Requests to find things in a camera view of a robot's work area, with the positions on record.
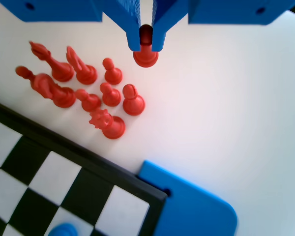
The red queen chess piece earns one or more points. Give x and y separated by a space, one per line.
114 127

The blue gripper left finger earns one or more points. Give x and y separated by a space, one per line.
88 9

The blue base plate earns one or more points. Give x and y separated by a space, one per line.
194 209

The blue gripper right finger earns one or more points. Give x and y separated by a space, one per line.
211 11

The blue pawn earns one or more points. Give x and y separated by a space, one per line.
62 231

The black and white chessboard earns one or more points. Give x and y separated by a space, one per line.
88 196

